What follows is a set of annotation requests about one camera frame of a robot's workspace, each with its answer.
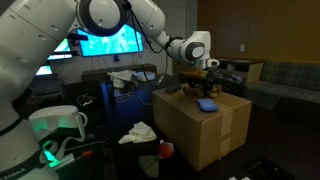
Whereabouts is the black rectangular case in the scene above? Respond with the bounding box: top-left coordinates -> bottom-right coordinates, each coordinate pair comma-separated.
165,84 -> 182,94

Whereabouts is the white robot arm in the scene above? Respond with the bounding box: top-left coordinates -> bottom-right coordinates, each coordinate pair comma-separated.
0,0 -> 219,180

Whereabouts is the brown plush moose toy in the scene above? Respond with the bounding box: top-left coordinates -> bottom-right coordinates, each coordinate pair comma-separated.
182,85 -> 222,99

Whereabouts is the white VR headset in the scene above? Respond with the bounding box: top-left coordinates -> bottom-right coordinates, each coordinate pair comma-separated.
29,105 -> 88,160

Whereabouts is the red radish plush toy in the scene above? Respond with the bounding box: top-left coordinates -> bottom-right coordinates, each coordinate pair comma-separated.
139,141 -> 174,178

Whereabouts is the large cardboard box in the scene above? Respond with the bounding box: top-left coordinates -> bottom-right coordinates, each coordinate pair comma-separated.
152,89 -> 252,171

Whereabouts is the green plaid sofa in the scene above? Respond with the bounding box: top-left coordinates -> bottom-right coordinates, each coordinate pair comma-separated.
244,61 -> 320,110

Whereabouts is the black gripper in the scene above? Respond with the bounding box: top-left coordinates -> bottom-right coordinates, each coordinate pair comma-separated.
179,68 -> 231,88

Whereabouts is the blue sponge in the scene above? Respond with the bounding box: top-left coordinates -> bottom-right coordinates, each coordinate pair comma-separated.
197,98 -> 219,112

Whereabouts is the white cloth towel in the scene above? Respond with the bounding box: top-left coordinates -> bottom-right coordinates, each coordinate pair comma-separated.
118,122 -> 157,144

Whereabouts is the wall monitor screen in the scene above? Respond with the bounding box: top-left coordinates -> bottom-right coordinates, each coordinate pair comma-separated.
77,25 -> 143,57

